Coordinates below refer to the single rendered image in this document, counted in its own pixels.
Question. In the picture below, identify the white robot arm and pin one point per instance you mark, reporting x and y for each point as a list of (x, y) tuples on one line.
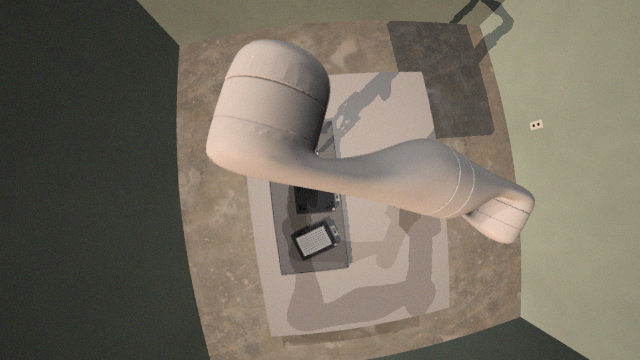
[(268, 121)]

